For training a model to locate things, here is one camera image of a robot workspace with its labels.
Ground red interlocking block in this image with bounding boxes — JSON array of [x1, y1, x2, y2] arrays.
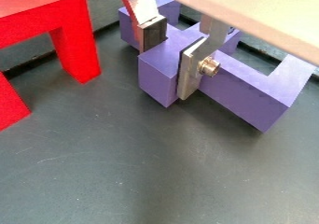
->
[[0, 0, 103, 132]]

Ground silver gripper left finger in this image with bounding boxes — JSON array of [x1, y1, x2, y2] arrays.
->
[[122, 0, 167, 52]]

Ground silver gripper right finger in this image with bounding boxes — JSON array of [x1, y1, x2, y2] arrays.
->
[[178, 15, 230, 100]]

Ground purple interlocking block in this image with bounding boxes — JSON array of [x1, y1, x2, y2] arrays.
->
[[118, 0, 317, 133]]

